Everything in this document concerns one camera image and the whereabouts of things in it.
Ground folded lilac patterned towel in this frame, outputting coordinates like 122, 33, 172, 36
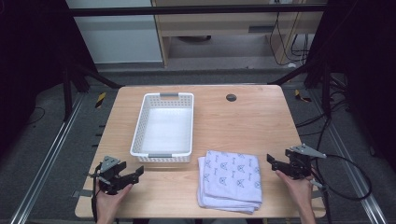
196, 149, 263, 216

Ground yellow black hazard tape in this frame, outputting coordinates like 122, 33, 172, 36
94, 91, 107, 109
293, 89, 313, 104

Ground person's right hand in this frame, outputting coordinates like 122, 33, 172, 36
275, 169, 316, 214

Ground thin black floor cable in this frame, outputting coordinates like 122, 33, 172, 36
25, 105, 47, 126

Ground black metal stand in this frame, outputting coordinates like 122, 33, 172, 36
61, 61, 124, 123
268, 59, 333, 120

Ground black floor cables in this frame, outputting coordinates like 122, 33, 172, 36
294, 74, 356, 157

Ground white cabinet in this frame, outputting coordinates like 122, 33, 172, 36
64, 0, 164, 65

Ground dark curtain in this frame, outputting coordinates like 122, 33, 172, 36
0, 0, 97, 157
304, 0, 396, 175

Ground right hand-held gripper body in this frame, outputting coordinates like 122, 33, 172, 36
284, 143, 328, 181

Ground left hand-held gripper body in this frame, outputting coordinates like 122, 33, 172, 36
89, 155, 140, 196

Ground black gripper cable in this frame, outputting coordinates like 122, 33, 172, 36
91, 163, 103, 222
309, 153, 374, 202

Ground black horizontal frame bar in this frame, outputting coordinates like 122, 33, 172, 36
66, 4, 329, 18

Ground aluminium floor rail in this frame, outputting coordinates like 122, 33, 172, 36
8, 92, 86, 224
309, 88, 389, 224

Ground white perforated plastic basket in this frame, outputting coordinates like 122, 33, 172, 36
129, 91, 195, 164

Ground hanging black cables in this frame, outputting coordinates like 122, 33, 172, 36
268, 11, 313, 67

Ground person's left hand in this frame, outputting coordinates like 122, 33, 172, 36
94, 179, 134, 217

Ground light wooden desk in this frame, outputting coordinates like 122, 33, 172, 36
150, 0, 329, 68

